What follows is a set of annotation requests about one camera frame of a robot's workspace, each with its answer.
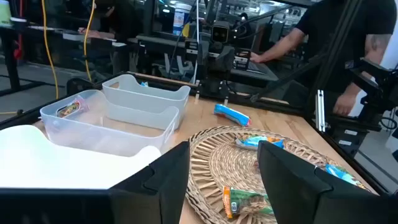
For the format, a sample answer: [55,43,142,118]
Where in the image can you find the dark wrapper granola bar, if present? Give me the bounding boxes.
[55,99,90,119]

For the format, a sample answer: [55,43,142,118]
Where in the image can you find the green orange granola bar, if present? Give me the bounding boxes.
[222,185,274,220]

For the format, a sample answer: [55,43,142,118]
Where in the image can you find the silver aluminium bracket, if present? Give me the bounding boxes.
[315,89,326,133]

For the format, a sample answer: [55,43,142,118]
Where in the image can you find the black desk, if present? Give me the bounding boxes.
[129,34,279,82]

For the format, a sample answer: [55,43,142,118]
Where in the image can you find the white plastic bin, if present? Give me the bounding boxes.
[0,124,162,190]

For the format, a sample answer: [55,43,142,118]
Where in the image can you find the round woven straw placemat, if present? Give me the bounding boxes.
[185,126,379,224]

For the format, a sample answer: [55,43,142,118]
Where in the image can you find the clear plastic bin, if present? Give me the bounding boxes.
[39,89,180,157]

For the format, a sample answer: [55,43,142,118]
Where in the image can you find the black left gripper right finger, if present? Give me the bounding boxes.
[257,140,379,224]

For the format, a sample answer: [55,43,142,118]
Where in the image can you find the green white cup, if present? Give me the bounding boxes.
[0,0,12,27]

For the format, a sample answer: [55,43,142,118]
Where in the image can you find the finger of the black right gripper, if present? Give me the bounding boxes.
[185,39,200,65]
[234,48,252,72]

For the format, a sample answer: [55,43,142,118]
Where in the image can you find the yellow cable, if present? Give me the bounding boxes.
[41,0,60,100]
[83,0,96,82]

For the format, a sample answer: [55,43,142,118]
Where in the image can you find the white tub blue label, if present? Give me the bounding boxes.
[172,2,193,37]

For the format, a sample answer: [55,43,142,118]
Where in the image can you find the black box white labels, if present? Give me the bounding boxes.
[329,116,383,156]

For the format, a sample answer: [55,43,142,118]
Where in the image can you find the blue orange granola bar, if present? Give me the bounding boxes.
[234,134,285,151]

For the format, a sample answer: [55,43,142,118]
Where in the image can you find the person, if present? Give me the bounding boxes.
[77,0,137,41]
[250,0,398,118]

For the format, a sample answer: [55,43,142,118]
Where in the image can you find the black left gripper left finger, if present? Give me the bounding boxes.
[109,141,190,224]

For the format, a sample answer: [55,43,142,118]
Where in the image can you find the grey plastic bin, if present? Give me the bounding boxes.
[101,73,192,131]

